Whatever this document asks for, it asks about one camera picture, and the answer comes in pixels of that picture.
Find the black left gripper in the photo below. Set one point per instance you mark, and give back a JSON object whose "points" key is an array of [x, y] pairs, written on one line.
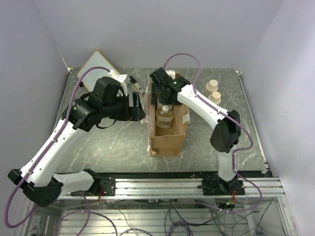
{"points": [[133, 113]]}

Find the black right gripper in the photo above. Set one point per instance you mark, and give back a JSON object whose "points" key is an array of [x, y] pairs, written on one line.
{"points": [[155, 91]]}

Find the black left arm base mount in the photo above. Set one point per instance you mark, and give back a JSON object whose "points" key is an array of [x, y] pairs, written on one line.
{"points": [[107, 187]]}

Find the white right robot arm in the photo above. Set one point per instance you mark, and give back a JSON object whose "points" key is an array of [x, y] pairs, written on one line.
{"points": [[225, 135]]}

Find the beige cap bottle front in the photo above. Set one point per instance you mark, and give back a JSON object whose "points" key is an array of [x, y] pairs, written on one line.
{"points": [[215, 97]]}

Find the aluminium rail frame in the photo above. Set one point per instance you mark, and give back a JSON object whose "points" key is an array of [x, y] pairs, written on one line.
{"points": [[182, 185]]}

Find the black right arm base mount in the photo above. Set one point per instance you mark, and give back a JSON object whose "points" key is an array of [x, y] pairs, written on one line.
{"points": [[215, 187]]}

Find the brown canvas bag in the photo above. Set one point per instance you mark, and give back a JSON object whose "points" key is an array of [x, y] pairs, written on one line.
{"points": [[165, 141]]}

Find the amber bottle white cap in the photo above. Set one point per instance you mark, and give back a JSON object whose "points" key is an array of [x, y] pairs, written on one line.
{"points": [[164, 117]]}

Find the black and white marker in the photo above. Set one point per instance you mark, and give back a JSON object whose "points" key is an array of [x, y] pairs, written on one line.
{"points": [[136, 86]]}

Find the beige cylinder bottle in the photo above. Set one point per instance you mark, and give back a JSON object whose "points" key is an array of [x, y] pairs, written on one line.
{"points": [[212, 86]]}

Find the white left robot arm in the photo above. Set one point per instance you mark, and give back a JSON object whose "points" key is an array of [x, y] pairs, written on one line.
{"points": [[108, 99]]}

